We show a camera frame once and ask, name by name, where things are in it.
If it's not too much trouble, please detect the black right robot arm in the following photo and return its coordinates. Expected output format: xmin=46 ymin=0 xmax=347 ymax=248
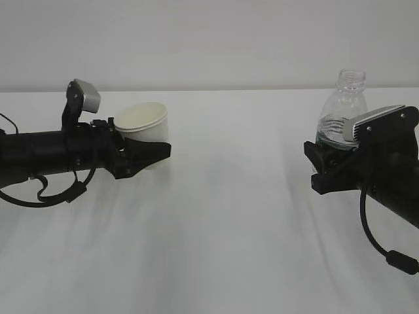
xmin=304 ymin=131 xmax=418 ymax=227

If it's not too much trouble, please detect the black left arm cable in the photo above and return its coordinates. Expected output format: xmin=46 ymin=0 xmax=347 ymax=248
xmin=0 ymin=113 xmax=98 ymax=209

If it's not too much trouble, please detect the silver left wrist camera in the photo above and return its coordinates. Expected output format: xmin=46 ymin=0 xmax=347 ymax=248
xmin=62 ymin=78 xmax=101 ymax=131

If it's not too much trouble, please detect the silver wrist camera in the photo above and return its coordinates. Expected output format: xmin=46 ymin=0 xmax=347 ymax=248
xmin=340 ymin=105 xmax=418 ymax=157
xmin=62 ymin=78 xmax=101 ymax=131

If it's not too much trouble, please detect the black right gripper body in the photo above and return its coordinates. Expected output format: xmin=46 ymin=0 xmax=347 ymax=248
xmin=310 ymin=153 xmax=370 ymax=195

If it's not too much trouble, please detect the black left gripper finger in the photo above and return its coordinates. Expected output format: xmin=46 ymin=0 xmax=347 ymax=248
xmin=124 ymin=138 xmax=172 ymax=173

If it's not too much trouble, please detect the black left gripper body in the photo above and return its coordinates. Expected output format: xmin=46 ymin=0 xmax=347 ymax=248
xmin=90 ymin=118 xmax=137 ymax=179

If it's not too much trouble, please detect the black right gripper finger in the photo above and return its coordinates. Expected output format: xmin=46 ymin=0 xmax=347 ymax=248
xmin=304 ymin=141 xmax=352 ymax=173

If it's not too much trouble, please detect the clear water bottle green label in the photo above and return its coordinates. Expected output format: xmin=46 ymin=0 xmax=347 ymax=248
xmin=316 ymin=69 xmax=367 ymax=150

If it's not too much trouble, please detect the white paper cup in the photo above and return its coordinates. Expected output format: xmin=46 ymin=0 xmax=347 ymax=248
xmin=114 ymin=101 xmax=169 ymax=144

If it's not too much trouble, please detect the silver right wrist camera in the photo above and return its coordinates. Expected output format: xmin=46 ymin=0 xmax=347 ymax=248
xmin=340 ymin=105 xmax=418 ymax=157

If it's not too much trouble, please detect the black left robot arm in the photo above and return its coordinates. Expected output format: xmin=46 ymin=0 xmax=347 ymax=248
xmin=1 ymin=118 xmax=172 ymax=188

